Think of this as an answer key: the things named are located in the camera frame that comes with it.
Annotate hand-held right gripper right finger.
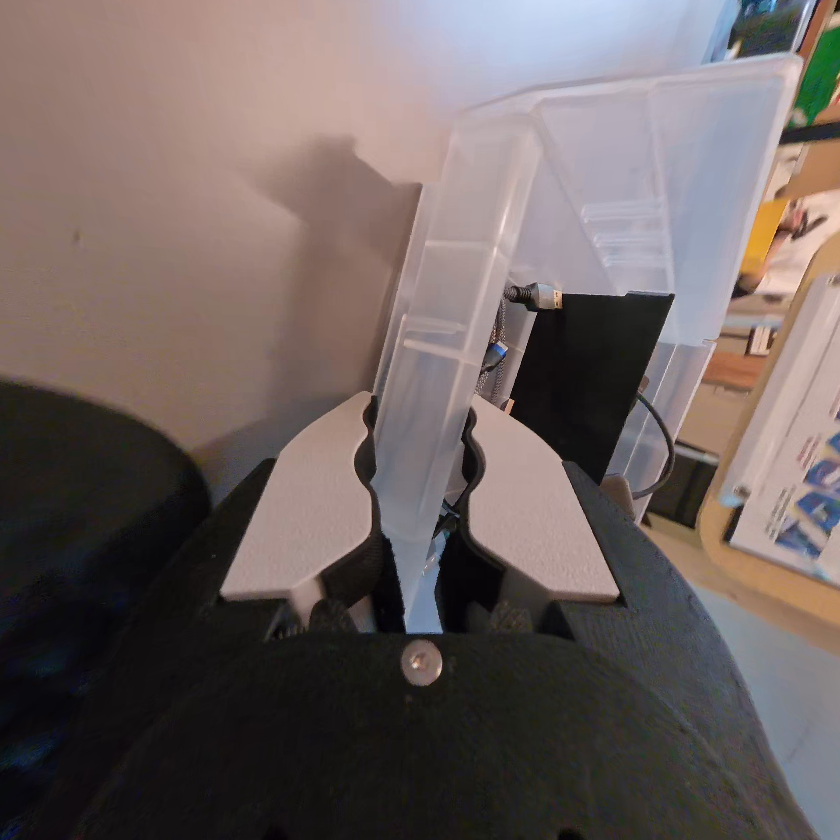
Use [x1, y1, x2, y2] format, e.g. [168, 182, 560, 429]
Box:
[461, 398, 622, 605]

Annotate black padded wrist rest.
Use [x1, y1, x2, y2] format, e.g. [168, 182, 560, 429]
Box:
[0, 379, 212, 788]

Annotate black USB hub cable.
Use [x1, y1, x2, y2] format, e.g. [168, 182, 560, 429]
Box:
[626, 387, 677, 503]

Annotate grey braided USB cable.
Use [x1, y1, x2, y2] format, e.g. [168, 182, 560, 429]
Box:
[499, 281, 565, 368]

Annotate wooden instruction board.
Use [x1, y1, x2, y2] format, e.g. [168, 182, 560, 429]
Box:
[697, 248, 840, 586]

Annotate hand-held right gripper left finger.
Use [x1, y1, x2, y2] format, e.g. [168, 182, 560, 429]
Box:
[220, 391, 385, 601]

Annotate clear plastic storage bin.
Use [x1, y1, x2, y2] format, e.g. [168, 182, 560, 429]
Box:
[371, 54, 805, 631]

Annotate blue-ringed USB cable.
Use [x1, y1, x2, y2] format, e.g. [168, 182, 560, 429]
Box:
[469, 340, 519, 398]

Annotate black divider panel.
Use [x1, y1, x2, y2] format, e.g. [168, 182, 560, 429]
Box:
[508, 292, 677, 485]

